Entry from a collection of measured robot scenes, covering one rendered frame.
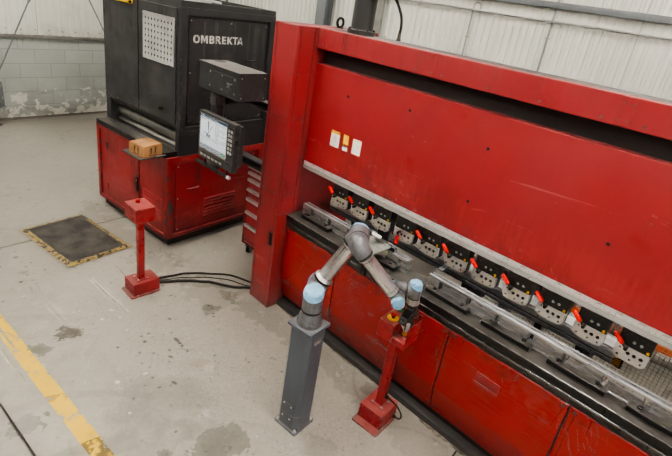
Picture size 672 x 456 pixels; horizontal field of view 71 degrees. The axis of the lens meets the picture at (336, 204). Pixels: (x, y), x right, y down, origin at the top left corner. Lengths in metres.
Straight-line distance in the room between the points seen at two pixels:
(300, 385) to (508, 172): 1.70
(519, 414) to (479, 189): 1.28
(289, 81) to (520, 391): 2.44
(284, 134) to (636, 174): 2.22
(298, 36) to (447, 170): 1.36
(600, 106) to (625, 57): 4.41
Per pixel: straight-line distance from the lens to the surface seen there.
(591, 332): 2.81
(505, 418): 3.15
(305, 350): 2.83
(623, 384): 2.91
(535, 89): 2.63
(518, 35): 7.25
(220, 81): 3.53
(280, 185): 3.65
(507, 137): 2.72
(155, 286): 4.37
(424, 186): 3.01
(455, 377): 3.20
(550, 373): 2.88
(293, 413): 3.17
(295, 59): 3.42
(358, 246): 2.51
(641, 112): 2.50
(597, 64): 6.97
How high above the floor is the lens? 2.49
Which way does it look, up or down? 23 degrees down
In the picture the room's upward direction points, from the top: 9 degrees clockwise
